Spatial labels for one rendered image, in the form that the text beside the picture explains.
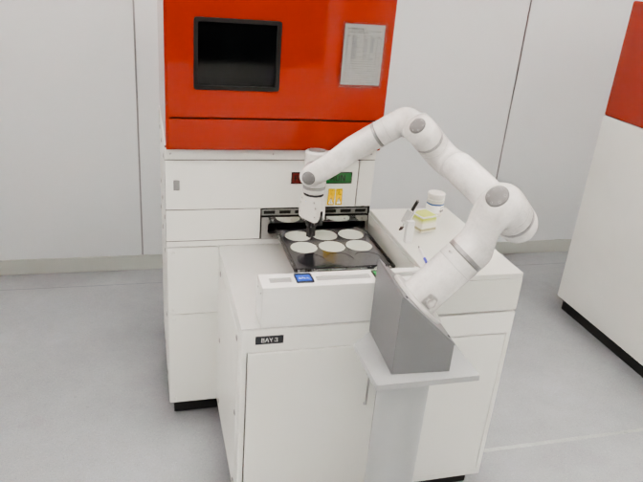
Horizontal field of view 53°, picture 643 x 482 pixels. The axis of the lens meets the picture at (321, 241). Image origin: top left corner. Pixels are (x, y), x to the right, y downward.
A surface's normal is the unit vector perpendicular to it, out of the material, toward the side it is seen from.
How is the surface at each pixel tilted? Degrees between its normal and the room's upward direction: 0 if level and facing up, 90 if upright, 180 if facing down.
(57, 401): 0
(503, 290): 90
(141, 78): 90
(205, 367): 90
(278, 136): 90
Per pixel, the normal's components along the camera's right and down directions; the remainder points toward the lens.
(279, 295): 0.26, 0.41
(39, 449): 0.07, -0.91
